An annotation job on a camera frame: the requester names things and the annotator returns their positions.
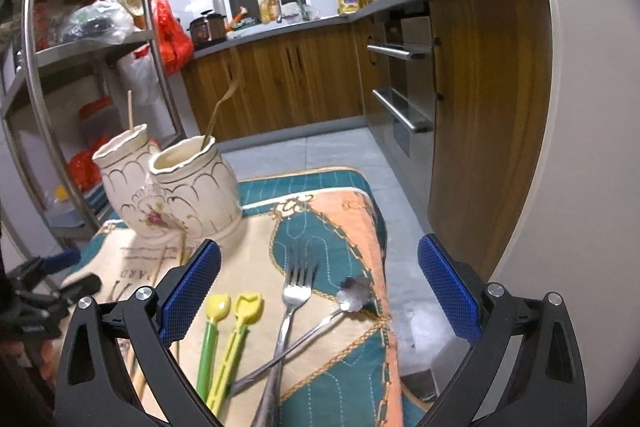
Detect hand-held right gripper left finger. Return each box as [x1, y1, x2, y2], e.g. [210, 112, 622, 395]
[56, 238, 223, 427]

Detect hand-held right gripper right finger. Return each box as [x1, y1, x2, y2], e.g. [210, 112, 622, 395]
[417, 234, 587, 427]

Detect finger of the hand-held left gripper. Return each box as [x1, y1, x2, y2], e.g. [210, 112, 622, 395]
[30, 273, 104, 308]
[15, 250, 82, 282]

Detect green and yellow plastic spoon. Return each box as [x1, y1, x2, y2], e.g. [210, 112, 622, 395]
[196, 294, 232, 403]

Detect silver flower-shaped spoon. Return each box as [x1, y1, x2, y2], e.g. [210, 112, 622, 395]
[227, 276, 373, 400]

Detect white ceramic double utensil holder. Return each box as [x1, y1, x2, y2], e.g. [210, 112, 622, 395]
[92, 123, 244, 250]

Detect silver metal fork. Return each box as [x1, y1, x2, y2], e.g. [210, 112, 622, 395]
[250, 248, 319, 427]

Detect yellow plastic fork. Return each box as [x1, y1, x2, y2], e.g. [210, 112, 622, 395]
[206, 293, 264, 415]

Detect orange plastic bag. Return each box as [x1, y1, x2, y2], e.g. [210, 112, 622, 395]
[67, 152, 106, 192]

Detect teal and orange quilted mat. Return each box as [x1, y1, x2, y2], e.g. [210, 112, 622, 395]
[65, 166, 406, 427]

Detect red-lidded plastic jar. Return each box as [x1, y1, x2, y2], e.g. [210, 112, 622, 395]
[80, 97, 126, 148]

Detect thin gold spoon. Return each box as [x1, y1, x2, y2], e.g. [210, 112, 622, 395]
[200, 78, 242, 152]

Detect white plastic bag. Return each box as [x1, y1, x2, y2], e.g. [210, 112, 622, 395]
[117, 44, 166, 108]

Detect metal shelf rack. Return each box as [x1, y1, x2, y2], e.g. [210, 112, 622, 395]
[0, 0, 188, 253]

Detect built-in steel oven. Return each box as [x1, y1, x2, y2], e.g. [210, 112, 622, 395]
[367, 14, 436, 158]

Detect wooden kitchen cabinets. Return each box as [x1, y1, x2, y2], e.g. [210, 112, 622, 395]
[180, 0, 551, 280]

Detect clear plastic bag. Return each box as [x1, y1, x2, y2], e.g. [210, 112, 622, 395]
[60, 2, 136, 45]

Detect hanging red plastic bag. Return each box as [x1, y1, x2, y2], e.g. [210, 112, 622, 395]
[149, 0, 196, 76]

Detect pressure cooker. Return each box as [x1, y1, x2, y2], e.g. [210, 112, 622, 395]
[187, 10, 229, 46]

